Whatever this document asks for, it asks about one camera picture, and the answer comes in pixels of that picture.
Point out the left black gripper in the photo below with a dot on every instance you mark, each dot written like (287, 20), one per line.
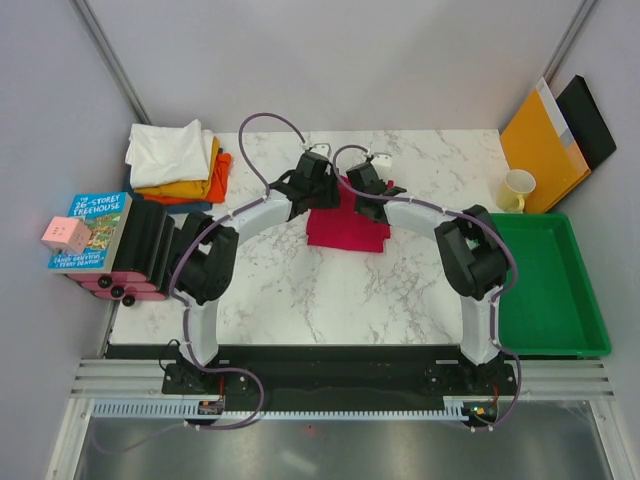
(332, 199)

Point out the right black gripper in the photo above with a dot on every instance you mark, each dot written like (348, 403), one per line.
(357, 204)

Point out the red t shirt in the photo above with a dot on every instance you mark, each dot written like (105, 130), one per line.
(344, 229)

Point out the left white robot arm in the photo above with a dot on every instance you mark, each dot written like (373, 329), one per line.
(202, 260)

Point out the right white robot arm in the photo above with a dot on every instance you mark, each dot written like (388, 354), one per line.
(474, 257)

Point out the orange folded t shirt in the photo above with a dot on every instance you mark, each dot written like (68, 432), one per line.
(218, 187)

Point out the yellow folded t shirt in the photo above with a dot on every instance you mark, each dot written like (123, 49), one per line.
(190, 189)

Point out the yellow mug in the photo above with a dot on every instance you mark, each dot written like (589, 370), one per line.
(514, 190)

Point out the white folded t shirt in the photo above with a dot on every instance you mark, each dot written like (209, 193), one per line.
(162, 155)

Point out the orange folder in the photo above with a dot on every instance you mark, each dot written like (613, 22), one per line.
(539, 141)

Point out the pink and black dumbbell rack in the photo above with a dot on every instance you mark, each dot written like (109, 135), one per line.
(138, 272)

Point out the blue treehouse book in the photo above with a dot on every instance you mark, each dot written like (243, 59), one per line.
(106, 216)

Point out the green plastic tray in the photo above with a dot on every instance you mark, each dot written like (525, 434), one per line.
(552, 309)

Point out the pink cube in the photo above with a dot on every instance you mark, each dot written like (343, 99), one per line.
(67, 234)

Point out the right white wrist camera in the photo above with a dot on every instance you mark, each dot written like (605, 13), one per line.
(382, 163)

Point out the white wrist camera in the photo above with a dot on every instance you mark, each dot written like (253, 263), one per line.
(382, 163)
(323, 149)

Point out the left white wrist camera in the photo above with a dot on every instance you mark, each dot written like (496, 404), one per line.
(323, 149)

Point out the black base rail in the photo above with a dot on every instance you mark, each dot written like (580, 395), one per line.
(340, 379)

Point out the white cable duct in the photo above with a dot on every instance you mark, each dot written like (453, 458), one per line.
(192, 409)

